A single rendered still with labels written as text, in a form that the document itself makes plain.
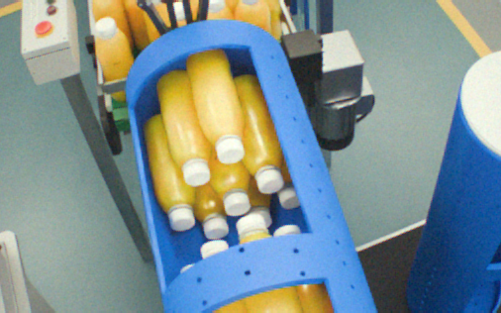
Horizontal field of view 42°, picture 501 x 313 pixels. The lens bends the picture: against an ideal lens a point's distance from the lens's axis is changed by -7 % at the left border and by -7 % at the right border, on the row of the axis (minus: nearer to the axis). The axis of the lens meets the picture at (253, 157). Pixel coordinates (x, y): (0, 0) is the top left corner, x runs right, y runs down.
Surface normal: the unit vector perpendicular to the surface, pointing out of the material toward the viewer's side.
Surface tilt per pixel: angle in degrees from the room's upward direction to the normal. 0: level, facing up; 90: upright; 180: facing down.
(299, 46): 0
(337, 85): 90
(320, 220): 39
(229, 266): 15
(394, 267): 0
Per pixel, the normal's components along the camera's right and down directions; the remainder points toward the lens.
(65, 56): 0.23, 0.79
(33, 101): -0.07, -0.56
